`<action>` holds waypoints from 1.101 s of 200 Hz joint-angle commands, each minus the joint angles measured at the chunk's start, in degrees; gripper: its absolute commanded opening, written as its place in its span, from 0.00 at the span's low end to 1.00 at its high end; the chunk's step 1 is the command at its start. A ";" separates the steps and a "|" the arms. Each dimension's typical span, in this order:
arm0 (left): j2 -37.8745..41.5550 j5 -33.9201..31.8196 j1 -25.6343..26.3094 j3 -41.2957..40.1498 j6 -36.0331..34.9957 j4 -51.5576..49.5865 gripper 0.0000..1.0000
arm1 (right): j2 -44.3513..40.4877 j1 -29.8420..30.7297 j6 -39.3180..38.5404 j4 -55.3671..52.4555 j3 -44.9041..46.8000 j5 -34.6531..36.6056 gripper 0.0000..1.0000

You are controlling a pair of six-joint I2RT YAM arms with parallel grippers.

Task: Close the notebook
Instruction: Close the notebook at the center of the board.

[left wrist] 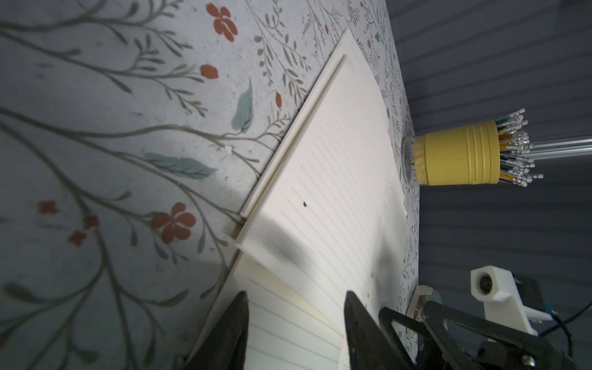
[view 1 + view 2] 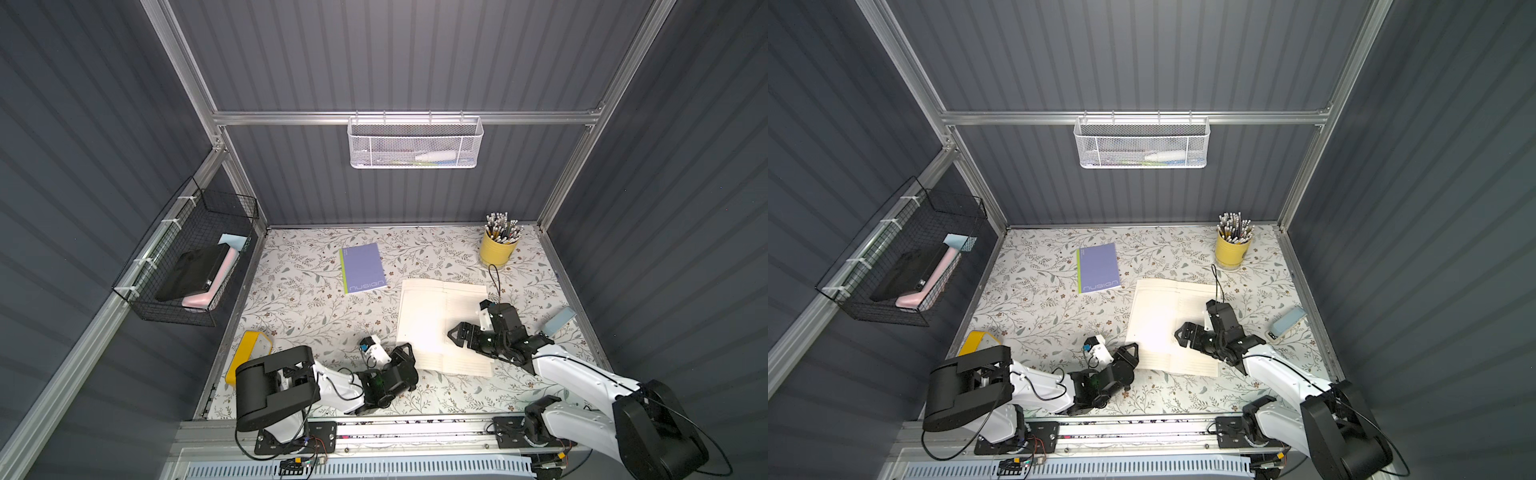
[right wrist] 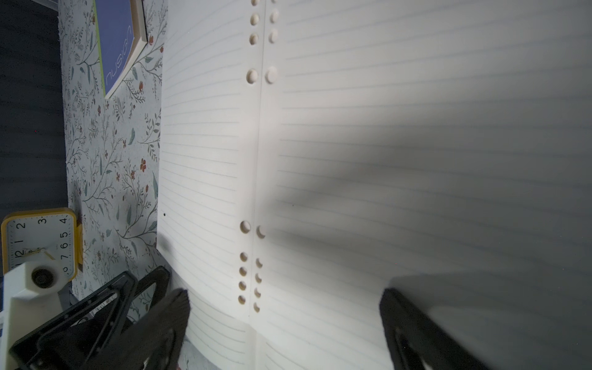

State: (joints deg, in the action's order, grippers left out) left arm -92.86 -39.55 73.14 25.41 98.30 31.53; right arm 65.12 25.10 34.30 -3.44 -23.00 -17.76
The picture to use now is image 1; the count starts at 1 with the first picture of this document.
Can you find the yellow pencil cup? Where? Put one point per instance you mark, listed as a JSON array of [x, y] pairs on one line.
[[467, 155]]

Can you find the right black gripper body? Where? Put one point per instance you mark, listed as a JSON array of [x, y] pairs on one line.
[[496, 355]]

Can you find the cream lined notebook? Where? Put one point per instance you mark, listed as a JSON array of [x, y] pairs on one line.
[[327, 218]]

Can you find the bundle of pencils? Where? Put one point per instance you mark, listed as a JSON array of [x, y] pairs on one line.
[[514, 149]]

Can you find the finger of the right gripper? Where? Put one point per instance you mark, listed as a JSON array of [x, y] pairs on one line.
[[390, 321], [437, 317]]

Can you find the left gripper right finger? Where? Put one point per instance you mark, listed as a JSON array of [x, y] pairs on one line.
[[368, 348]]

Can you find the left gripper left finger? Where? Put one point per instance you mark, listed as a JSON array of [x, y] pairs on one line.
[[226, 345]]

